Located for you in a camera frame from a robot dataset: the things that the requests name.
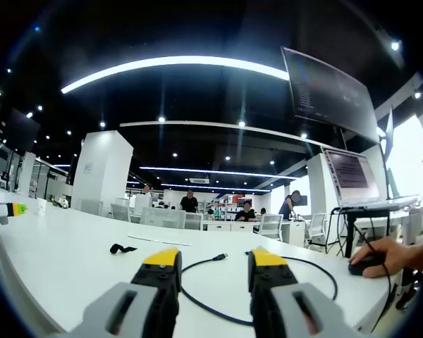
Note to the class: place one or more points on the white paper cup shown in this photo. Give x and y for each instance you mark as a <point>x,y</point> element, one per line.
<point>41,206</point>

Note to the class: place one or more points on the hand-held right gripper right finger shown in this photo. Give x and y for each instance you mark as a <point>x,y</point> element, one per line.
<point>271,278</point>

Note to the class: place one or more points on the black laptop stand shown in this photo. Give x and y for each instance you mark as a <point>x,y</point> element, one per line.
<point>349,232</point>

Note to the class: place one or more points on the black computer mouse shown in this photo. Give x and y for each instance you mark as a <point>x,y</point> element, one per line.
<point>357,268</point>

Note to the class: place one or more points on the wide white pillar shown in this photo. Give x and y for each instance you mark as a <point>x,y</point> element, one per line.
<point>102,169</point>

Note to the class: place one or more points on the large dark monitor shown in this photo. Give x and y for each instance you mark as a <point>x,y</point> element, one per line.
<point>324,91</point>

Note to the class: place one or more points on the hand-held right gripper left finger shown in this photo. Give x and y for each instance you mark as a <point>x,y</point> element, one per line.
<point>151,292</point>

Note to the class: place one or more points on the dark hanging screen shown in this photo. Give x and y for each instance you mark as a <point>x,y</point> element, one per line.
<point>23,128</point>

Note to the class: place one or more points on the white desk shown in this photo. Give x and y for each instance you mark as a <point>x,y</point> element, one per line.
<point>74,264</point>

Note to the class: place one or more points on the straight ceiling light strip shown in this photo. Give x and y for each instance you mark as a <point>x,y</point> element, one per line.
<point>215,172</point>

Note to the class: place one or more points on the small yellow white device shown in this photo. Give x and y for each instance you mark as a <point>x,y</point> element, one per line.
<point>60,202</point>

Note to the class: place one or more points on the silver laptop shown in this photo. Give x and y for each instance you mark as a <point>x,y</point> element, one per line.
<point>352,172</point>

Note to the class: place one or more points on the long curved ceiling light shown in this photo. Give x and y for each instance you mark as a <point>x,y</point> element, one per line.
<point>169,60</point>

